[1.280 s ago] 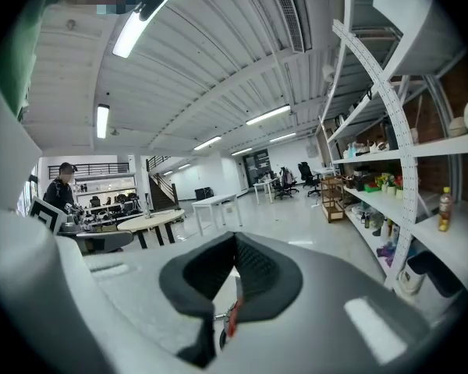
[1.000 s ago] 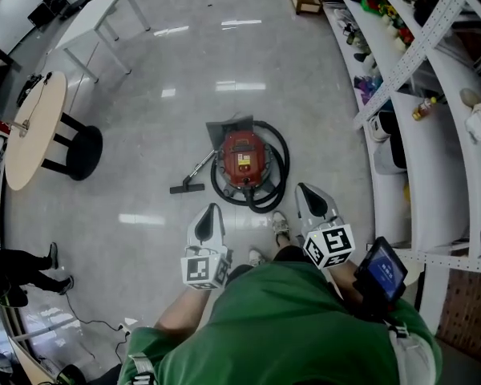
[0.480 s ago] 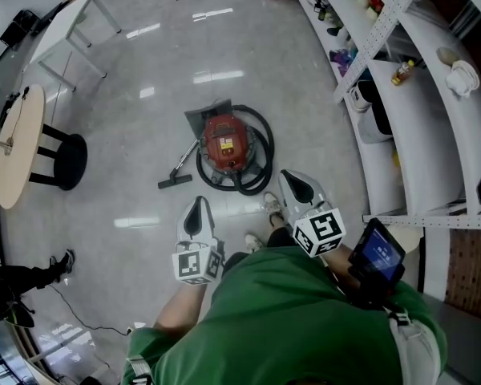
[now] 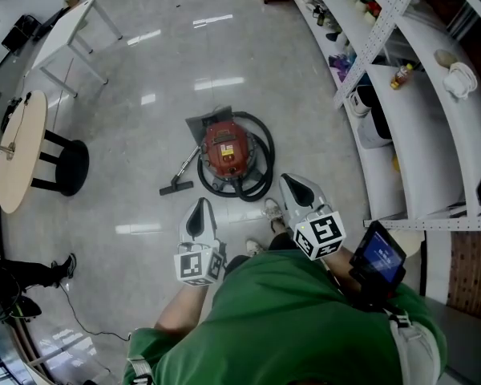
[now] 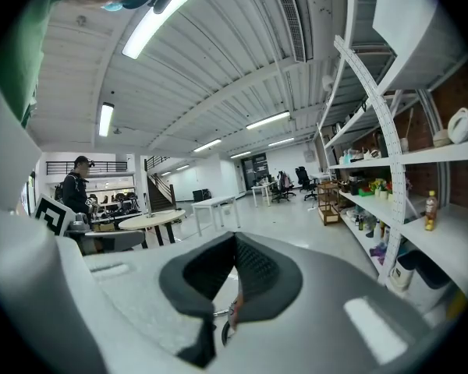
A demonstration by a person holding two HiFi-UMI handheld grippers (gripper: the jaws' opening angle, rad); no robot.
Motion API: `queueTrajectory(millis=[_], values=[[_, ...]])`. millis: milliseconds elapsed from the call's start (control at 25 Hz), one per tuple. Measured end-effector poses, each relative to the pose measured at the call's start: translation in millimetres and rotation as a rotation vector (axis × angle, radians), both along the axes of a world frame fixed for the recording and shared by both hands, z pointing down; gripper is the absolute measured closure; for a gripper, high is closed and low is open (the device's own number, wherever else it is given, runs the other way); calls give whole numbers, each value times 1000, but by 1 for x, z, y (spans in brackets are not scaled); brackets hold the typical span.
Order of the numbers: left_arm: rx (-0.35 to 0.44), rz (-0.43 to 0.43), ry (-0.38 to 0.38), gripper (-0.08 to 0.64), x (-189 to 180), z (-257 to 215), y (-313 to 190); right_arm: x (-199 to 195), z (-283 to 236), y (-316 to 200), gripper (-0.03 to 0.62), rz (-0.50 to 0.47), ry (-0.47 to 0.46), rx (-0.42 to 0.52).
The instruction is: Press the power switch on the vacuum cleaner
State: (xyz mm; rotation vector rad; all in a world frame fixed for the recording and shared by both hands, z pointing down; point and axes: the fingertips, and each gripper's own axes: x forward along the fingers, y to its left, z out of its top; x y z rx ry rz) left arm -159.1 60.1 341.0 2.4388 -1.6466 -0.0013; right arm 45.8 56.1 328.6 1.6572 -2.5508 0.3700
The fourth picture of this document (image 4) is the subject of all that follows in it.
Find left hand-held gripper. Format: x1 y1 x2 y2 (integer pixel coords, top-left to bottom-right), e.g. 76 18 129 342
172 197 228 288

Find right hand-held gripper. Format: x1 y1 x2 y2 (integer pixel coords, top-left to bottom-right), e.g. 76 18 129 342
278 173 347 261

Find red vacuum cleaner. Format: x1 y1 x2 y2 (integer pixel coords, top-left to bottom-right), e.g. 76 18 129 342
158 110 276 204

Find white shoulder bag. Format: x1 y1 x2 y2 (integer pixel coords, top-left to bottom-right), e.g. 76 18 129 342
387 310 443 385

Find black forearm screen device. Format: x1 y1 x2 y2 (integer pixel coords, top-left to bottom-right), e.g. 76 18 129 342
348 219 408 298

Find person's left forearm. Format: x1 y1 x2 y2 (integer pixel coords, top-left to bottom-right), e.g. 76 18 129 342
153 282 210 337

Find person's right forearm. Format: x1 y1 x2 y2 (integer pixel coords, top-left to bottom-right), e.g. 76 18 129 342
320 246 358 296

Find person's right shoe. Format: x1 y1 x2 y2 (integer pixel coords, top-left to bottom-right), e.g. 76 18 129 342
262 197 286 232

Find person's shoe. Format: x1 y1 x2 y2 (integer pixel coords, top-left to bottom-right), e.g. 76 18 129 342
262 197 286 232
245 238 266 258

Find person's black shorts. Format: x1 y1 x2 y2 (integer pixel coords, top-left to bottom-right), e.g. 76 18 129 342
267 232 300 252

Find person's left shoe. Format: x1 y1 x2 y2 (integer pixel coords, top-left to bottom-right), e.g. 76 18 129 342
245 238 266 258

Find grey flat board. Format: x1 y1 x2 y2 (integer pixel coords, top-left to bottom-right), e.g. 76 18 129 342
184 103 234 148

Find white bucket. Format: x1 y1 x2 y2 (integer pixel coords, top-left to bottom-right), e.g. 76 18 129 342
387 228 425 259

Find white black small appliance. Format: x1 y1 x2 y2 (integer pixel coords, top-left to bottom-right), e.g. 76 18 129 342
346 85 380 117

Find person's green shirt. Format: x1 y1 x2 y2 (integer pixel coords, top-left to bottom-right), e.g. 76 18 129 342
121 249 449 385

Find white shelving rack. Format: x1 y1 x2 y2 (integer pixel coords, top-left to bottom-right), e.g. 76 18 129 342
290 0 481 302

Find purple cloth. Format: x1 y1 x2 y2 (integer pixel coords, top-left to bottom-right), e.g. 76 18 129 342
327 52 357 84

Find amber drink bottle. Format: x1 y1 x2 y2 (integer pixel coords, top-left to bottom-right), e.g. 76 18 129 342
390 63 414 91

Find round wooden table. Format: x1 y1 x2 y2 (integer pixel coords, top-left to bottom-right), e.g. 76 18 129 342
0 89 91 215

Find beige round bowl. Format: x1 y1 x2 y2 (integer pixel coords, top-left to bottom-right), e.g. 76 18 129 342
433 48 459 69

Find metal stand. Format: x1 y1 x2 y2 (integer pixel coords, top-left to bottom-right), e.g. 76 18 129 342
0 141 18 163

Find white rectangular table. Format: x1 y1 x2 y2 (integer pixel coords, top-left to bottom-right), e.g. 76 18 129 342
30 0 124 99

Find black equipment case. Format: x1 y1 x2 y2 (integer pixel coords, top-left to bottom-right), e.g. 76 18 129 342
1 14 42 52

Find white shoulder strap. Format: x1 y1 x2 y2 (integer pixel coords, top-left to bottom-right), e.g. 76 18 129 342
125 355 154 385

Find black floor cable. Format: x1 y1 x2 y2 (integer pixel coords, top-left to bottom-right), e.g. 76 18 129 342
57 282 132 342

